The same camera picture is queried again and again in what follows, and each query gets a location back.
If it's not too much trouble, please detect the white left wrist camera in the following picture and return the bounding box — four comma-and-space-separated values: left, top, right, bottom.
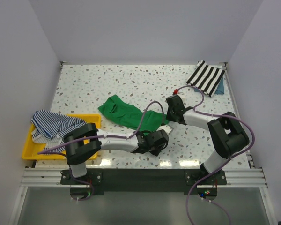
157, 125, 173, 135

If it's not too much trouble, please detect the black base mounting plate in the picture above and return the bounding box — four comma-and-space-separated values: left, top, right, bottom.
60, 168, 227, 197

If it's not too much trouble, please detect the black white striped folded top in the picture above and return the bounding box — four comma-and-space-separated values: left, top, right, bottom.
186, 60, 225, 97

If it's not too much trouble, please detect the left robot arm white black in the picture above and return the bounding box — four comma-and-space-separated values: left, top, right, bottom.
63, 123, 172, 184

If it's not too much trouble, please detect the aluminium front rail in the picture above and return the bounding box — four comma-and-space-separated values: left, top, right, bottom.
21, 168, 267, 188

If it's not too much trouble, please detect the green tank top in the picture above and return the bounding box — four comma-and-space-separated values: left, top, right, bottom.
98, 95, 169, 132

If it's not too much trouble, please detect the blue folded tank top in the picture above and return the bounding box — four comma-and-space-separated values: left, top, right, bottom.
194, 77, 224, 96

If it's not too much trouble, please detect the blue white striped tank top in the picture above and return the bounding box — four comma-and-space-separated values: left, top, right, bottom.
31, 110, 87, 150

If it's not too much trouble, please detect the yellow plastic tray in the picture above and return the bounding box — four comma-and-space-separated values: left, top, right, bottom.
22, 110, 101, 161

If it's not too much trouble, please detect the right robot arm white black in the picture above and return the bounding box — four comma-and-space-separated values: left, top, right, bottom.
166, 95, 250, 184

